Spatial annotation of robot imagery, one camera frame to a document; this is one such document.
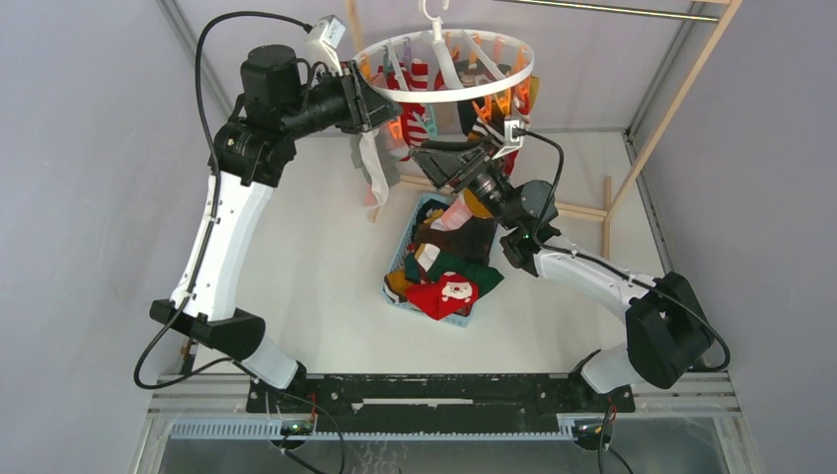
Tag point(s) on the dark green sock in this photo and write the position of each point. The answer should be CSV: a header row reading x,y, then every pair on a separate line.
x,y
435,265

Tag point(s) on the grey beige striped sock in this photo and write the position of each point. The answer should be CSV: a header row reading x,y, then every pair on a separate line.
x,y
388,158

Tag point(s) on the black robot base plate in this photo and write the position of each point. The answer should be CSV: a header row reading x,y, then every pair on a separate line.
x,y
437,404

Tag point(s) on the wooden drying rack frame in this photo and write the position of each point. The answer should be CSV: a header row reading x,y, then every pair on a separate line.
x,y
618,66

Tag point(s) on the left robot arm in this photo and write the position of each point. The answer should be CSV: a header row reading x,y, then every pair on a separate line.
x,y
247,157

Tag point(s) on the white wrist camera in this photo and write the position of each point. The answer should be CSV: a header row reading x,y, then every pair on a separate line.
x,y
322,43
509,139

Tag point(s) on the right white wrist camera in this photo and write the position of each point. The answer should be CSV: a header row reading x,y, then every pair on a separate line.
x,y
509,139

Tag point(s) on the white round clip hanger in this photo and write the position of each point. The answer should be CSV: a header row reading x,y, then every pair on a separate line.
x,y
442,65

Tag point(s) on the red santa sock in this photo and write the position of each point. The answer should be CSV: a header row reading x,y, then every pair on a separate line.
x,y
439,299

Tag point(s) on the dark brown sock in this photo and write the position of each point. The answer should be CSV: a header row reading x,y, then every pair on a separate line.
x,y
472,241

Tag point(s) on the blue plastic laundry basket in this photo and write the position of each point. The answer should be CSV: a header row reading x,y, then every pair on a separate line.
x,y
441,213

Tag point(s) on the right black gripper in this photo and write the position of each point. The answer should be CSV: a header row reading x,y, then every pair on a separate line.
x,y
457,166

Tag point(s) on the red white hanging sock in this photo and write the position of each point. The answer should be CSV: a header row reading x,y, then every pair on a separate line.
x,y
408,129

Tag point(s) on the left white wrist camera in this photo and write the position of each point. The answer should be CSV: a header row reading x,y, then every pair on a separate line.
x,y
322,43

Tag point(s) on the black patterned hanging sock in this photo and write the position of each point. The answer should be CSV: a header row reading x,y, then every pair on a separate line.
x,y
472,125

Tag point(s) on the pink patterned hanging sock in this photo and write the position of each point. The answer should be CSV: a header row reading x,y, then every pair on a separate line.
x,y
372,205

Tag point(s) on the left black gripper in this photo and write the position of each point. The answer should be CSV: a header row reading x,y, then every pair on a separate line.
x,y
365,108

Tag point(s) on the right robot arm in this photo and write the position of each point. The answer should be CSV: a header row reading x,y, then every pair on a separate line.
x,y
666,329

